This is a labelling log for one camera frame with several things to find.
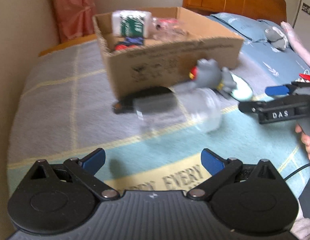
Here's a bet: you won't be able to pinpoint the clear plastic jar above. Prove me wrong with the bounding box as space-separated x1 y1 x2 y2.
136 88 222 133

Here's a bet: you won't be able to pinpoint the grey rubber animal toy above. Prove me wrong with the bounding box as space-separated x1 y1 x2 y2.
189 59 222 89

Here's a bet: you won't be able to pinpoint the black oval mirror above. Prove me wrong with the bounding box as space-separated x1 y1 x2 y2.
112 86 177 114

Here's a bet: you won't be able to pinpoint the clear round box red label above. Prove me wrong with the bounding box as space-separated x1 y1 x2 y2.
151 17 189 41

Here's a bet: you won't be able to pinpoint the white plastic rectangular bottle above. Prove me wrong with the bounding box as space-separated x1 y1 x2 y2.
111 10 152 38

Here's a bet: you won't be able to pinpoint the person's right hand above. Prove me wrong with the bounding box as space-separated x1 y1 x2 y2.
295 124 310 160

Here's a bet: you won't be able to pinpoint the blue floral bedsheet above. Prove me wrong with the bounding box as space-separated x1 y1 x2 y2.
204 12 310 100

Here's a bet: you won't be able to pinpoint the mint green oval case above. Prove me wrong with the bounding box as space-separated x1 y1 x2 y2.
230 74 254 102

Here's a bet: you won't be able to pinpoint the papers on bed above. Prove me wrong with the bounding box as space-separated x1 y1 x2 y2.
296 73 310 83

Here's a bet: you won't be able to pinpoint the pink patterned cloth roll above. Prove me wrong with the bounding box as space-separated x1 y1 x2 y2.
280 22 310 67

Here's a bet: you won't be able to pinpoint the grey plush toy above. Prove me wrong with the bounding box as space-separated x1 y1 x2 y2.
265 27 289 51

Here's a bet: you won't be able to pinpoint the teal patchwork blanket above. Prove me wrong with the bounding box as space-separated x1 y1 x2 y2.
7 41 310 196

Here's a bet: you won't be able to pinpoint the blue floral pillow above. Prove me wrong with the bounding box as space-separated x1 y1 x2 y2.
210 12 266 42

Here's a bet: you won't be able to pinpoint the brown cardboard box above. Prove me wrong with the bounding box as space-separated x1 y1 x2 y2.
92 7 243 99

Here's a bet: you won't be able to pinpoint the pink curtain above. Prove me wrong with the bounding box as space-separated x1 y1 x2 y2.
52 0 96 43

